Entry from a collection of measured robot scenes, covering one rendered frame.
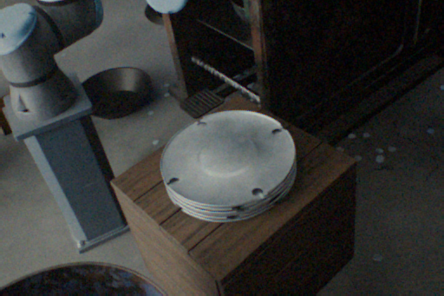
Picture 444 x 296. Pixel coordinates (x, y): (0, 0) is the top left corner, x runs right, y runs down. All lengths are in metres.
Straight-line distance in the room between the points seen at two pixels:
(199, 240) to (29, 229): 0.78
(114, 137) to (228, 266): 1.00
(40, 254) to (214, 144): 0.70
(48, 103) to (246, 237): 0.56
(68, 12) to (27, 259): 0.74
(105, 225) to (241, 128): 0.55
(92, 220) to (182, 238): 0.50
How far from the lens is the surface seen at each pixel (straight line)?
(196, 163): 1.11
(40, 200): 1.77
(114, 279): 0.91
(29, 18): 1.20
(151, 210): 1.11
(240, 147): 1.12
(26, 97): 1.26
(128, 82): 2.09
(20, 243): 1.68
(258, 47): 1.37
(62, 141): 1.31
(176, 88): 1.97
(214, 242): 1.02
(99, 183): 1.42
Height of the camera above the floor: 1.16
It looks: 41 degrees down
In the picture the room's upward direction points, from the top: 11 degrees counter-clockwise
